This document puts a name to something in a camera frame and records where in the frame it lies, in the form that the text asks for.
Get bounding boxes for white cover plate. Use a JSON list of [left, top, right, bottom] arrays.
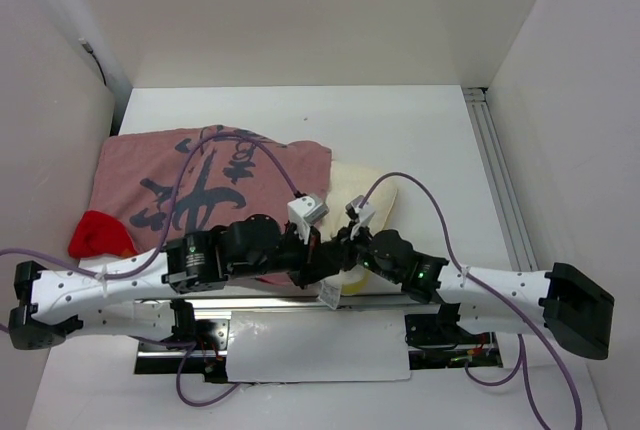
[[226, 310, 411, 383]]

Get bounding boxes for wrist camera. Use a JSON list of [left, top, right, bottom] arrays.
[[287, 194, 329, 226], [345, 195, 376, 229]]

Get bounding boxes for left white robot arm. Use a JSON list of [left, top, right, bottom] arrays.
[[8, 214, 334, 350]]

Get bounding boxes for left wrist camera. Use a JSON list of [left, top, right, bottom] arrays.
[[287, 194, 329, 226]]

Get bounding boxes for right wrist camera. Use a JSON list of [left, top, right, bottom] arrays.
[[345, 195, 376, 229]]

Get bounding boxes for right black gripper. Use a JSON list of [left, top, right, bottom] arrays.
[[322, 220, 403, 284]]

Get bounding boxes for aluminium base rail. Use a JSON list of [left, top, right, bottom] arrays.
[[134, 294, 502, 384]]

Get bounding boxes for cream pillow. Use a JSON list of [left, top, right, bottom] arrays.
[[312, 159, 399, 311]]

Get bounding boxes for red patterned pillowcase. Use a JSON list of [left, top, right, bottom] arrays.
[[68, 125, 332, 259]]

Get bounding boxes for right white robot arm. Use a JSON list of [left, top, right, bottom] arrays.
[[321, 229, 615, 360]]

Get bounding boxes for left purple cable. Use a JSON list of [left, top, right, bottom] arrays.
[[0, 132, 304, 407]]

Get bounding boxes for right aluminium side rail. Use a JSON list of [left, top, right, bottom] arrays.
[[462, 87, 539, 272]]

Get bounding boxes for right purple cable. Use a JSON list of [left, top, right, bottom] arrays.
[[359, 172, 584, 430]]

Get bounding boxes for black wall cable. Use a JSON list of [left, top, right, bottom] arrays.
[[79, 37, 109, 86]]

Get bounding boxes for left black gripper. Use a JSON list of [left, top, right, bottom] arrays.
[[229, 219, 339, 288]]

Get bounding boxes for purple cable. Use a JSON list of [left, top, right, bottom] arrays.
[[0, 132, 304, 407], [359, 172, 584, 430]]

